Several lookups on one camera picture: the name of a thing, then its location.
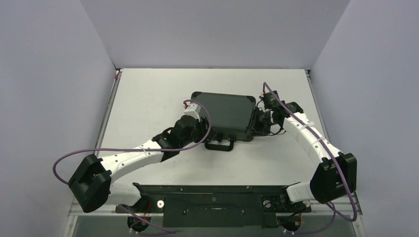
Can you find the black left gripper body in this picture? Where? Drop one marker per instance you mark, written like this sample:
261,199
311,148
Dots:
199,133

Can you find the black foam-lined carry case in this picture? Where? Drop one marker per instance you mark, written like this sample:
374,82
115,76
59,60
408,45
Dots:
232,119

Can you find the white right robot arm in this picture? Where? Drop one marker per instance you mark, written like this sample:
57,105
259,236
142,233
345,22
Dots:
336,173

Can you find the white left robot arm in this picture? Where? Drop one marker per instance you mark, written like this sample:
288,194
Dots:
93,182

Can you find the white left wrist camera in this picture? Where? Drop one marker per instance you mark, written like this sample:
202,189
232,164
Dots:
192,110

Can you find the black robot base mount plate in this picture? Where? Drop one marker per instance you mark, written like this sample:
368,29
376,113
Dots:
216,206

